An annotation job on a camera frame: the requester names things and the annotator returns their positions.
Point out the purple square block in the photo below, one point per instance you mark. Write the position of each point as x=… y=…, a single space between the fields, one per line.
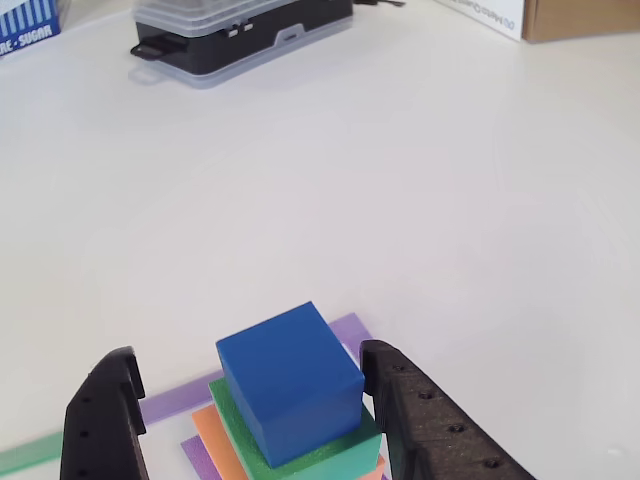
x=197 y=457

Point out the green square block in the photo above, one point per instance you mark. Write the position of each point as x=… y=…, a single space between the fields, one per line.
x=325 y=460

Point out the orange square block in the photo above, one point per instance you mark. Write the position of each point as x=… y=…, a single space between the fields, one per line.
x=215 y=440

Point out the small blue cube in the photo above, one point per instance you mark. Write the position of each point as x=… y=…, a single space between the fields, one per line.
x=290 y=380

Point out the black case with clear lid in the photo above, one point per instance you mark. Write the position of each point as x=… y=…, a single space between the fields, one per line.
x=225 y=50

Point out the blue and white sugar box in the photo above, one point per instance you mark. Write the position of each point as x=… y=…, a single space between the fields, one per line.
x=27 y=27

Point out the brown cardboard box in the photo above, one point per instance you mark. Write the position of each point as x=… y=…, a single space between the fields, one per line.
x=580 y=20

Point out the purple square frame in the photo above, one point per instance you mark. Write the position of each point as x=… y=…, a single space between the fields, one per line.
x=175 y=400

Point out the green square frame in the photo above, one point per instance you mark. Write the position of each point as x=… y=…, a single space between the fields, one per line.
x=30 y=452

